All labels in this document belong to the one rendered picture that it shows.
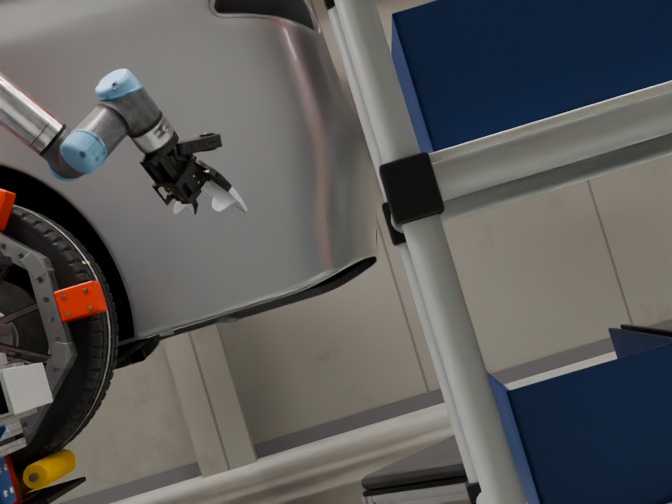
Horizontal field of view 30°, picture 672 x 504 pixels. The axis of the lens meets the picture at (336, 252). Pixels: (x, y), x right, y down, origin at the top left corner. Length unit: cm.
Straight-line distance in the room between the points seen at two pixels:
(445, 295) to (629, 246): 636
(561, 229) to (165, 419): 245
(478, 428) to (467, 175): 17
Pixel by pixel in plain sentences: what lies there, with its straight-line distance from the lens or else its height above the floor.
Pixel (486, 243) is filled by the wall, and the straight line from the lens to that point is 707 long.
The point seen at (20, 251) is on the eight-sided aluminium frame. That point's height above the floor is 99.
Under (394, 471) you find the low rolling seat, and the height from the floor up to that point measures 34.
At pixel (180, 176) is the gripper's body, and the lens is 235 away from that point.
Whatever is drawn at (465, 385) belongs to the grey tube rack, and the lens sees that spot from 87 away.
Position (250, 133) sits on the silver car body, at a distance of 316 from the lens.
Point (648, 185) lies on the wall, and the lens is 727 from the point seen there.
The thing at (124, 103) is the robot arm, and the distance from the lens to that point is 228.
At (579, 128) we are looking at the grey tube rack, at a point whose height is 75.
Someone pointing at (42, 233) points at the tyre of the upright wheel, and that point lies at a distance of 290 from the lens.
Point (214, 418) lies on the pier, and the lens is 686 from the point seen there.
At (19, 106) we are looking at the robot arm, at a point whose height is 119.
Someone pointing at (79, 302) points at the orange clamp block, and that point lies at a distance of 279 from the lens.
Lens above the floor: 68
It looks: 2 degrees up
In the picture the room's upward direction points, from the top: 17 degrees counter-clockwise
